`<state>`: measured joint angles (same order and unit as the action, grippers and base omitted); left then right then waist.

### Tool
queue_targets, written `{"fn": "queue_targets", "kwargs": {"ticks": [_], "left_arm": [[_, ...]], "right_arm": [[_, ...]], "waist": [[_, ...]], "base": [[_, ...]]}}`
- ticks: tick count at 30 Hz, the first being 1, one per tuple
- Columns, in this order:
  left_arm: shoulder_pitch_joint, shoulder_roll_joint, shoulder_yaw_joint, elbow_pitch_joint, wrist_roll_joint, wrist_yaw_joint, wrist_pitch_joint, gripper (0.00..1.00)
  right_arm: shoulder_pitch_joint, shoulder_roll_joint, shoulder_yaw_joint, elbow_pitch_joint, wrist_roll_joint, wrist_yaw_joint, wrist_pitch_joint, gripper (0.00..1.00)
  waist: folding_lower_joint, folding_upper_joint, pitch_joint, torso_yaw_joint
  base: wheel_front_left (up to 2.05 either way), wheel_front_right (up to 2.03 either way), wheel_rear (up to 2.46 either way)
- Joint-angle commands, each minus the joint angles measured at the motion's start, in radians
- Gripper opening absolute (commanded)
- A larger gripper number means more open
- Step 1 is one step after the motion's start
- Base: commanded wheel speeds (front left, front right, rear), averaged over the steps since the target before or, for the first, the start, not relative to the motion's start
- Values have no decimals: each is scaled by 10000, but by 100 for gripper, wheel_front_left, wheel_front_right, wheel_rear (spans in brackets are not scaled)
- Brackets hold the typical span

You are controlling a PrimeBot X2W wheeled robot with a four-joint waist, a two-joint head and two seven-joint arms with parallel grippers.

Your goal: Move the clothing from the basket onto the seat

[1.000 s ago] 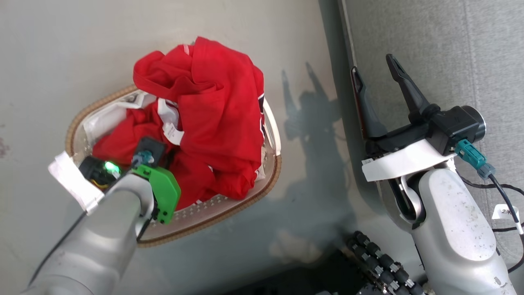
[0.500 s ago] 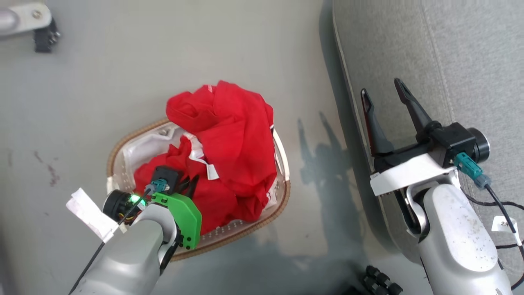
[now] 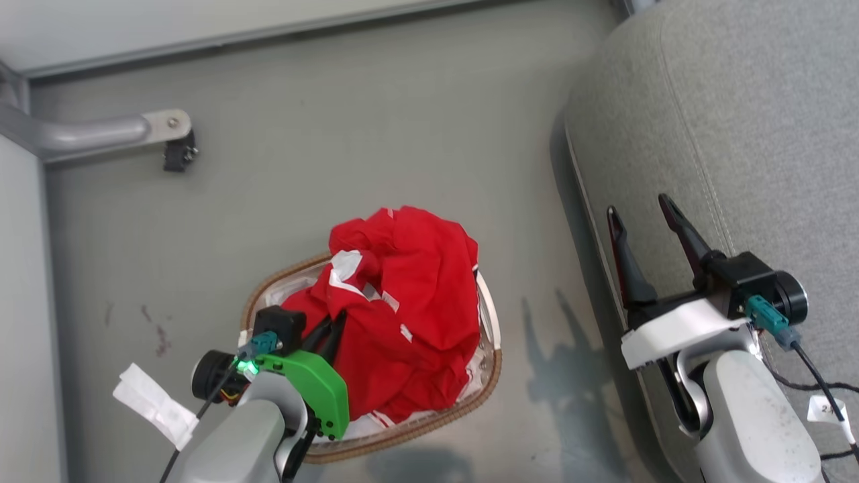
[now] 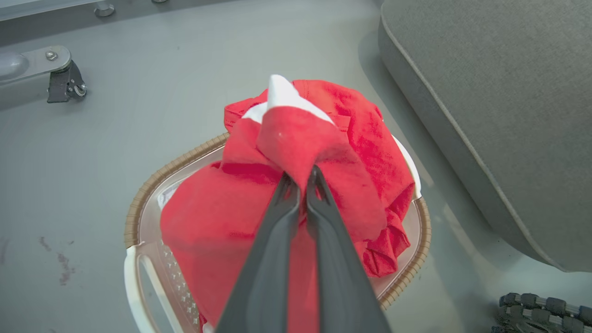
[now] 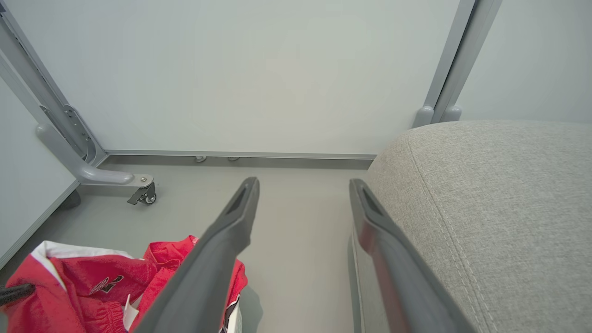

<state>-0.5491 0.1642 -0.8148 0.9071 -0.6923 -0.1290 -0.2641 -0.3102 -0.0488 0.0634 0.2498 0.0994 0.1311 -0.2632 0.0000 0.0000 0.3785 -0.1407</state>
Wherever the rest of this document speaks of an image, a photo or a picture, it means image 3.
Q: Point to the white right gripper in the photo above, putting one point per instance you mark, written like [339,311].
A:
[678,329]

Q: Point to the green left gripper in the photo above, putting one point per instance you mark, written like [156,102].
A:
[315,389]

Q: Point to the red clothing with white stripes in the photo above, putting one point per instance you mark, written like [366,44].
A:
[416,302]

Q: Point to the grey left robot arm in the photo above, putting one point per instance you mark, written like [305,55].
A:
[228,443]

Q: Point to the wicker laundry basket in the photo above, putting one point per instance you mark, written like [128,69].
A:
[335,458]

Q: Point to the grey fabric sofa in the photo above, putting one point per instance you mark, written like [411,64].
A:
[772,134]

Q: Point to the white tape tag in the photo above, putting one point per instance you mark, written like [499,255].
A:
[154,402]

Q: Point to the small caster wheel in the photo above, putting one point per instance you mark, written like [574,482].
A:
[178,154]

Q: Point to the grey metal support leg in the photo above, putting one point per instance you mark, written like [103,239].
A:
[87,134]

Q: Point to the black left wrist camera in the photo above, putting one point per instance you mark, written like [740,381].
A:
[278,325]

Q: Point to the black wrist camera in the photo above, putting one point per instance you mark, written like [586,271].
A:
[745,278]
[278,325]

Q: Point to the teal left camera connector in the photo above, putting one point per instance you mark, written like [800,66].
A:
[263,343]

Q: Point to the teal camera connector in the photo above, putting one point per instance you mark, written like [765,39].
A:
[263,343]
[768,316]

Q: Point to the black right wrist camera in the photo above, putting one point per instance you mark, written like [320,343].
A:
[745,278]

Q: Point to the teal right camera connector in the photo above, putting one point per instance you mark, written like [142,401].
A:
[768,316]

